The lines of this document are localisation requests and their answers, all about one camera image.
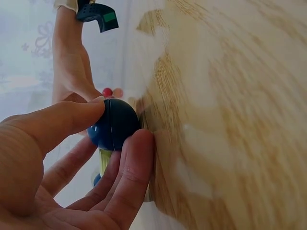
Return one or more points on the small blue ball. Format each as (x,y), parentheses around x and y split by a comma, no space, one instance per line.
(96,180)

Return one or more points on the red ball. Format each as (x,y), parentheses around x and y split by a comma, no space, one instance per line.
(107,91)

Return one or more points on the person's right fingers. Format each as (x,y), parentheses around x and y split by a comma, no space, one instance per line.
(84,97)

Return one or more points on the pink ball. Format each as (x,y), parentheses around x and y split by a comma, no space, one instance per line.
(118,92)

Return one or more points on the dark blue ball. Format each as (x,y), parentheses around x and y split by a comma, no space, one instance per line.
(115,124)

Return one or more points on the black wrist band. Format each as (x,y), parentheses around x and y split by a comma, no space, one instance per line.
(100,14)

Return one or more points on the person's left hand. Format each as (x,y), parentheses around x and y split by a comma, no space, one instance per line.
(48,191)

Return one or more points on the person's right hand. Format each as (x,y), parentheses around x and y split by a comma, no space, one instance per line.
(69,62)

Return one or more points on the yellow-green cylinder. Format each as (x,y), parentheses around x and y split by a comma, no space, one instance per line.
(105,163)

